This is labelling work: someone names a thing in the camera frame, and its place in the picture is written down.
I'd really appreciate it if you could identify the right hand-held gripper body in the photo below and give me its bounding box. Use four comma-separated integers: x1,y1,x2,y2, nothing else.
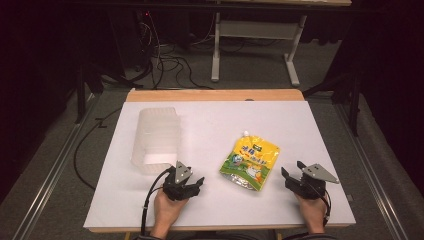
284,162,340,201

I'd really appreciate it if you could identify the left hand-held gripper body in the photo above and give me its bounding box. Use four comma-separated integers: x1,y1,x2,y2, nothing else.
162,160,201,202

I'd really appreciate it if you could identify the person's left hand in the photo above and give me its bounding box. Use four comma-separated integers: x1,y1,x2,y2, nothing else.
151,189,189,235

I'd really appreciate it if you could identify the person's right hand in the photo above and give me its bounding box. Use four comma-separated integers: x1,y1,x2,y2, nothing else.
295,194,328,235

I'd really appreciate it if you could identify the yellow spouted food pouch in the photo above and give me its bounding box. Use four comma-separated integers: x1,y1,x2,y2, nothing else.
218,130,281,193

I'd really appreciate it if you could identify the translucent plastic container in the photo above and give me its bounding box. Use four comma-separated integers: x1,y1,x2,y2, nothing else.
130,106,182,176

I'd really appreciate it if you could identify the white table mat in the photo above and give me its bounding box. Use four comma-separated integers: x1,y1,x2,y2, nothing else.
83,100,357,231

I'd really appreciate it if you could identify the black metal stand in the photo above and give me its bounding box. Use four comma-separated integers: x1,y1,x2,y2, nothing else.
302,71,364,137
73,63,105,125

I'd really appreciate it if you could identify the dark computer tower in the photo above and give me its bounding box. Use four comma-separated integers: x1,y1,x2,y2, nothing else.
108,9,156,79

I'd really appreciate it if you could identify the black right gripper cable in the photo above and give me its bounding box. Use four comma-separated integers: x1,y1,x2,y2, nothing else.
308,183,333,227

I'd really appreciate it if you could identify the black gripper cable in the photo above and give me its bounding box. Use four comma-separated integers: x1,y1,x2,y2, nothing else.
308,183,333,227
140,166,176,237

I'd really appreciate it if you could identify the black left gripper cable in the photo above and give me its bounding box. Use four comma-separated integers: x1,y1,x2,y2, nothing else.
140,166,176,237

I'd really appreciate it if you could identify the metal floor rail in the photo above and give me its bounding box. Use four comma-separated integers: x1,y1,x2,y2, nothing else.
12,93,101,240
333,99,409,240

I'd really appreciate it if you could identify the black floor cable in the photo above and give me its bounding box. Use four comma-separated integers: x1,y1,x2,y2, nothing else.
72,106,123,191

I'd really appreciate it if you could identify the tangle of black cables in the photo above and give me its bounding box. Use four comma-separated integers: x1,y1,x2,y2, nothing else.
138,13,216,91

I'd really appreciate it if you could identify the white metal desk frame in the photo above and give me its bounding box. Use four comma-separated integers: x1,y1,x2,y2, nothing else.
210,12,308,88

